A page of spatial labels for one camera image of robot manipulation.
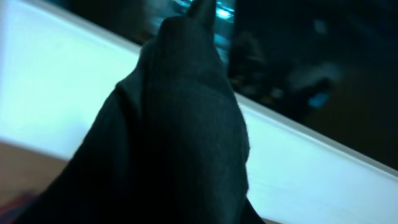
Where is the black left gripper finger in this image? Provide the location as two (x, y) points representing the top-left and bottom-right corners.
(185, 0), (216, 30)

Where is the black cloth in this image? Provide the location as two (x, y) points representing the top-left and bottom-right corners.
(17, 16), (262, 224)

